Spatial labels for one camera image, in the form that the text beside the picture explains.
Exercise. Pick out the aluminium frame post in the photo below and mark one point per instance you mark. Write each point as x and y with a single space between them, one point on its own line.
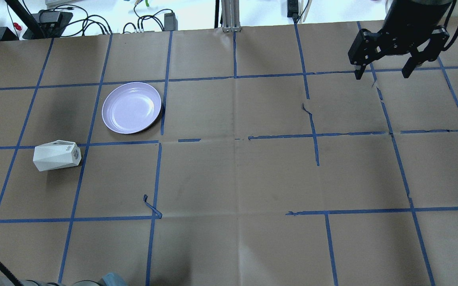
230 12

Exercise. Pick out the white faceted cup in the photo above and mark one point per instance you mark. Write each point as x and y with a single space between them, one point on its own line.
56 155

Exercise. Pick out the black power brick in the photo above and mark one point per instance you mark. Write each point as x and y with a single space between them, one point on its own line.
170 22

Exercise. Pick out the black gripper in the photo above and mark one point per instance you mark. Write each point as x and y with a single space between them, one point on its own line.
411 24

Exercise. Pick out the lilac plate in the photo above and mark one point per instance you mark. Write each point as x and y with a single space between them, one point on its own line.
131 108

